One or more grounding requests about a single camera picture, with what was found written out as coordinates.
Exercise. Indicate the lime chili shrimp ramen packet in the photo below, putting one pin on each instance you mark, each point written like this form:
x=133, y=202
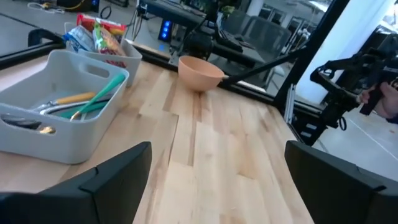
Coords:
x=107, y=42

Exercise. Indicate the dark background desk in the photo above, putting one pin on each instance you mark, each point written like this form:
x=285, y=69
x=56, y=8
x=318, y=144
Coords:
x=174, y=11

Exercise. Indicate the red beef ramen packet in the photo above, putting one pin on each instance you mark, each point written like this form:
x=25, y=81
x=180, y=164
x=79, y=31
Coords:
x=109, y=26

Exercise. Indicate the clear plastic container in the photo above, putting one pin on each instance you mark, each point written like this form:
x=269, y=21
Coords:
x=130, y=62

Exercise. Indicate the all-silver spoon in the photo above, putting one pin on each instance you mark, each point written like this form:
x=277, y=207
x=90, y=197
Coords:
x=62, y=107

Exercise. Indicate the white column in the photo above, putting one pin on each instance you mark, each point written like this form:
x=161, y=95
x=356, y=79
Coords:
x=345, y=46

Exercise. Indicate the blue ramen packet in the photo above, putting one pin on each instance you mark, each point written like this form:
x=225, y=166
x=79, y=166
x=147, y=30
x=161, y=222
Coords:
x=81, y=39

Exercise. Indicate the salmon pink bowl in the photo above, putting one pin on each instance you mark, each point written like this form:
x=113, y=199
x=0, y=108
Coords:
x=199, y=73

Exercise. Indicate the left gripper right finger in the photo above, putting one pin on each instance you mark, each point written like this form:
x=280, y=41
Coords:
x=342, y=196

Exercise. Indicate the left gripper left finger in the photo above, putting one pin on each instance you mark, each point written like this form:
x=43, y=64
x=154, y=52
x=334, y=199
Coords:
x=93, y=199

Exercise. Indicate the white plastic bin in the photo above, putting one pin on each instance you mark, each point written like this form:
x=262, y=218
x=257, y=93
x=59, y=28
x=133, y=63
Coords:
x=71, y=140

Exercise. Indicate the person's hand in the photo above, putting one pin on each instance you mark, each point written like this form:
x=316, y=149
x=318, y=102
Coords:
x=387, y=99

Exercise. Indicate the computer tower blue fans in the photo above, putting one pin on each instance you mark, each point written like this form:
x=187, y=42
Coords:
x=165, y=30

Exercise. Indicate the black spoon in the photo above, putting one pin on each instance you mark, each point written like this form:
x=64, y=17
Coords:
x=21, y=123

